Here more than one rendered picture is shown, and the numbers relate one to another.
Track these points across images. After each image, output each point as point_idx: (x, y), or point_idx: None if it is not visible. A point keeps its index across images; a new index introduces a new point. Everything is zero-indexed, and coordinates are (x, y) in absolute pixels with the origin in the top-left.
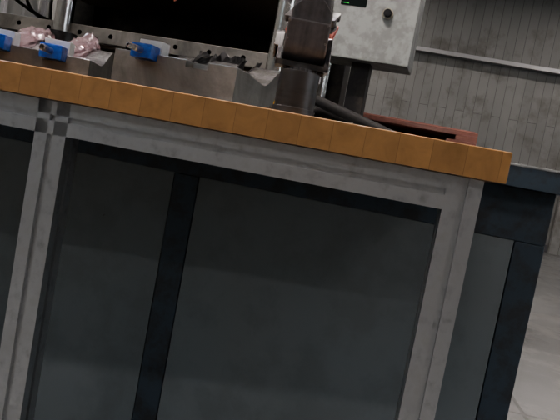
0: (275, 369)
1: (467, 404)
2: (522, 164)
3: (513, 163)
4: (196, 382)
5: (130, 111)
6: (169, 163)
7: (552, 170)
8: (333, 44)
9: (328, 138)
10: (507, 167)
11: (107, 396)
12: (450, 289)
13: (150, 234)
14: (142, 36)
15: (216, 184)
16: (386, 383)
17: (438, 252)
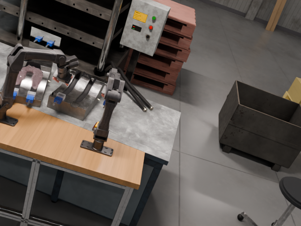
0: (92, 182)
1: (138, 197)
2: (156, 156)
3: (154, 155)
4: (71, 180)
5: (56, 164)
6: None
7: (162, 159)
8: (127, 42)
9: (101, 176)
10: (138, 187)
11: (47, 180)
12: (125, 202)
13: None
14: (55, 26)
15: None
16: (119, 189)
17: (123, 196)
